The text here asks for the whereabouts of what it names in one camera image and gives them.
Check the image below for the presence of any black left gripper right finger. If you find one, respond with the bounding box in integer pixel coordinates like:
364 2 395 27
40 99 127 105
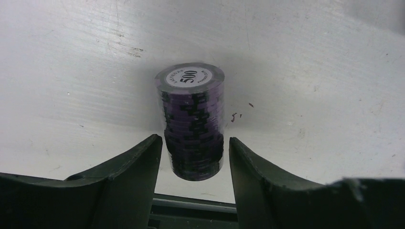
229 137 405 229

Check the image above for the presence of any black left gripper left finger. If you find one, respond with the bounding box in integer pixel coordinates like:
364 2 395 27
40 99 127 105
0 134 162 229

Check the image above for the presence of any purple poker chip stack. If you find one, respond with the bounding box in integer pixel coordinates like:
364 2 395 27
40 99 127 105
154 62 225 181

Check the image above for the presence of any black robot base mount plate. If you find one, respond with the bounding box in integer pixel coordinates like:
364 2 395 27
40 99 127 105
148 194 239 229

